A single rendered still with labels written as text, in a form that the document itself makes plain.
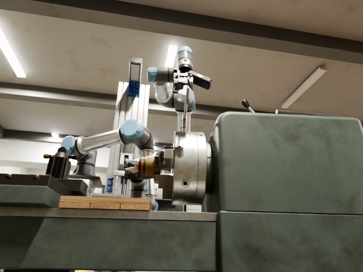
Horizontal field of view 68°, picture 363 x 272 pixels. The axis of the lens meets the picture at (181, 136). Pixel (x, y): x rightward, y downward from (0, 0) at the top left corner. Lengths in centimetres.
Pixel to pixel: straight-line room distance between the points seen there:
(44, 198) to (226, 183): 60
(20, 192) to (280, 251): 84
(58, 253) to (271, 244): 67
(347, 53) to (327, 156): 348
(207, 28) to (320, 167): 283
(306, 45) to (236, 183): 337
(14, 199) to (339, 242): 105
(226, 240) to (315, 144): 50
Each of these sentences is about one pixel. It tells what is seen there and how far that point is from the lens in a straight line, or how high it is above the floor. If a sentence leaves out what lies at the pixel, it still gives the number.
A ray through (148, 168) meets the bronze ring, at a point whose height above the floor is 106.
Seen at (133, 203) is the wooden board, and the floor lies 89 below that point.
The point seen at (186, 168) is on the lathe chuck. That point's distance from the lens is 102.
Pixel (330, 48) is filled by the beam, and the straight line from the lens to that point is 436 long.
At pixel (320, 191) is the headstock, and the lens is 108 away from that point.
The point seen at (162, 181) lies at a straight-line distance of 117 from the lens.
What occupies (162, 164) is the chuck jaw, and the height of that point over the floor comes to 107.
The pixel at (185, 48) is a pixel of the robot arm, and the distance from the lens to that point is 132.
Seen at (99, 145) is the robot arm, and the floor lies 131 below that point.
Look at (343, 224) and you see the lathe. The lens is 109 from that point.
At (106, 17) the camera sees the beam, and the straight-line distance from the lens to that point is 367.
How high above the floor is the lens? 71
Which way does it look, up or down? 25 degrees up
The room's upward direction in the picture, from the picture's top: 1 degrees clockwise
